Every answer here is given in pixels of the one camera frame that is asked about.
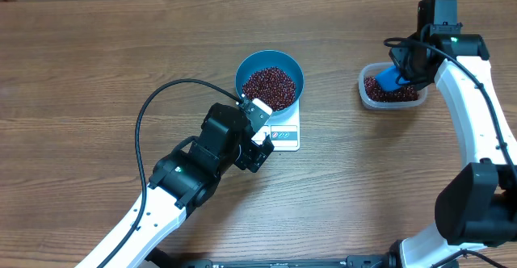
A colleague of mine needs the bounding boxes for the left black cable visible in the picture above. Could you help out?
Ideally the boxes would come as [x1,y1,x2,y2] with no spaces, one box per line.
[95,77,243,268]

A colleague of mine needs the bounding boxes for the white kitchen scale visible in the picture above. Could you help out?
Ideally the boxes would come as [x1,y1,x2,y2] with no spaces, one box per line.
[252,102,301,152]

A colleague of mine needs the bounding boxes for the red beans in bowl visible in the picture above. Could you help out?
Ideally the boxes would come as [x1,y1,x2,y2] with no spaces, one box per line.
[242,67,296,111]

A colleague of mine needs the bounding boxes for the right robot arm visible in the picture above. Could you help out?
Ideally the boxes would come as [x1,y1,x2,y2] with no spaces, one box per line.
[384,0,516,267]

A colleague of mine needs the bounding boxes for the clear plastic bean container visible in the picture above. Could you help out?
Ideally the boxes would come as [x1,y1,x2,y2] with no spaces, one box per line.
[358,62,428,111]

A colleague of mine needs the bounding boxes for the red beans in container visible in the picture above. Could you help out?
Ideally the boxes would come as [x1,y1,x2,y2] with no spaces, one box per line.
[364,77,419,103]

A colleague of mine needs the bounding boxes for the teal bowl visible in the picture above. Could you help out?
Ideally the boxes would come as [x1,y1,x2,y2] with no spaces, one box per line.
[234,50,305,106]

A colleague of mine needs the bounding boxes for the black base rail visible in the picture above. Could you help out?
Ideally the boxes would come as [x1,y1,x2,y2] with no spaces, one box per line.
[145,249,398,268]

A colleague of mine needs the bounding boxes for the black cable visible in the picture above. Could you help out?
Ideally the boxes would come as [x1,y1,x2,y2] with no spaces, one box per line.
[95,77,243,268]
[383,36,517,180]

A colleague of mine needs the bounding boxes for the blue measuring scoop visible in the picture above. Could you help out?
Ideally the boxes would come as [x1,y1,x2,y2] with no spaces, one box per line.
[375,65,409,92]

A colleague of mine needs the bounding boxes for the right black cable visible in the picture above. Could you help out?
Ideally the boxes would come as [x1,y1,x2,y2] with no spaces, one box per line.
[383,36,517,180]

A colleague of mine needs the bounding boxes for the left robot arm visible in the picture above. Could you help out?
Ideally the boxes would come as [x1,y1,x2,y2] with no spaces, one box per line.
[79,98,274,267]

